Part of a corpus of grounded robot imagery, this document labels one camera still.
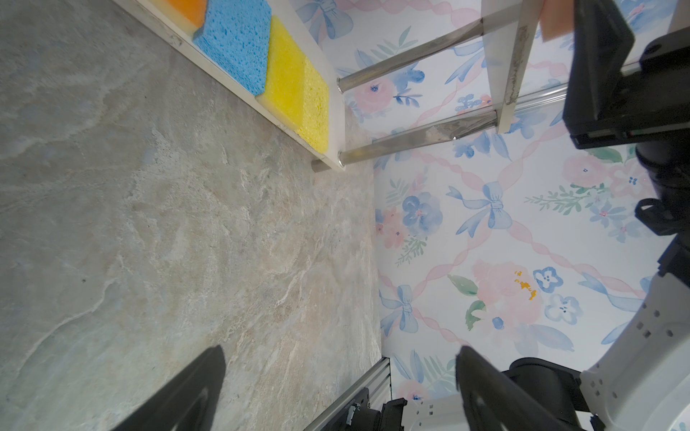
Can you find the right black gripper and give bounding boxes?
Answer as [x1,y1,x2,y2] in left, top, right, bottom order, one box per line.
[562,1,689,150]

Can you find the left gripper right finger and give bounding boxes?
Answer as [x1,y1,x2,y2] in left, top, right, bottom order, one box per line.
[456,346,569,430]

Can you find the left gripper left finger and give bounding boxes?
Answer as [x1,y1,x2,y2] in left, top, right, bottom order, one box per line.
[115,345,226,430]

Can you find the peach pink sponge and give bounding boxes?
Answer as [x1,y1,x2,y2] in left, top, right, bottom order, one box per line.
[539,0,574,42]

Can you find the yellow sponge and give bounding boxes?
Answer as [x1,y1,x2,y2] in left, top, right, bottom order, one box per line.
[256,15,305,131]
[298,59,330,154]

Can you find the blue sponge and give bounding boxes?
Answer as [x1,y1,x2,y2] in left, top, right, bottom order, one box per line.
[193,0,272,96]

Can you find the orange sponge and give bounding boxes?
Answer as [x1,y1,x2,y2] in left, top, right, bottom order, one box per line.
[158,0,208,36]

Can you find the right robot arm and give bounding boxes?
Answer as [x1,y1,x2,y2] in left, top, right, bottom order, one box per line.
[401,1,689,430]

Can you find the white two-tier shelf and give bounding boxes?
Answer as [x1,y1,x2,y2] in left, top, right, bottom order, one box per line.
[112,0,690,173]

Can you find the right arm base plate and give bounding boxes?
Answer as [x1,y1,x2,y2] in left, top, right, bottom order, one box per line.
[305,388,408,431]

